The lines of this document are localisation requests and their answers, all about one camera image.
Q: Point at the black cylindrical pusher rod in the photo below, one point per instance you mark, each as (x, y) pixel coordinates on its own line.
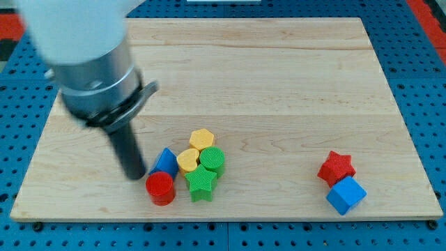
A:
(127, 151)

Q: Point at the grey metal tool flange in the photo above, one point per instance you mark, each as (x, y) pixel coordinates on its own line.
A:
(112, 120)

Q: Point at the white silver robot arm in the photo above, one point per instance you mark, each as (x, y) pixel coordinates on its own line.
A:
(84, 44)

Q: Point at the blue triangle block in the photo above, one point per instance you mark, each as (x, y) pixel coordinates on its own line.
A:
(166, 162)

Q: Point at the red cylinder block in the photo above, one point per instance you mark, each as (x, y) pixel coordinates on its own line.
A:
(160, 188)

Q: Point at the yellow heart block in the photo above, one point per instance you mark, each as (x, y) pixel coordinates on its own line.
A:
(188, 161)

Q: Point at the yellow hexagon block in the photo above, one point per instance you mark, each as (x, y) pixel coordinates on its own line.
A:
(201, 139)

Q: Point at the green star block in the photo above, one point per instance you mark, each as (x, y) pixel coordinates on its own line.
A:
(201, 183)

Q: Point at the green cylinder block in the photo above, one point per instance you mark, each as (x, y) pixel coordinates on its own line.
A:
(213, 159)

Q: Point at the red floor mat left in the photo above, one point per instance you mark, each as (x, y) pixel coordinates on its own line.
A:
(11, 26)

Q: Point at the red floor mat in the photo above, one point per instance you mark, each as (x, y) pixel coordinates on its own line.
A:
(424, 13)
(11, 26)

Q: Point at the light wooden board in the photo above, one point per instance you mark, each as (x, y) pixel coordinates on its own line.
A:
(278, 94)

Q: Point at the red star block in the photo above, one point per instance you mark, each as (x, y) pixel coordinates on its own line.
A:
(335, 168)

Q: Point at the blue cube block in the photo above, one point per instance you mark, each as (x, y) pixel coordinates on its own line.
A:
(346, 195)

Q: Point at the blue perforated mat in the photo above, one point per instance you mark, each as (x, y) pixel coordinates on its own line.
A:
(415, 73)

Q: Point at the red floor mat right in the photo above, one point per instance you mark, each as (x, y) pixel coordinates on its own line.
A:
(424, 13)

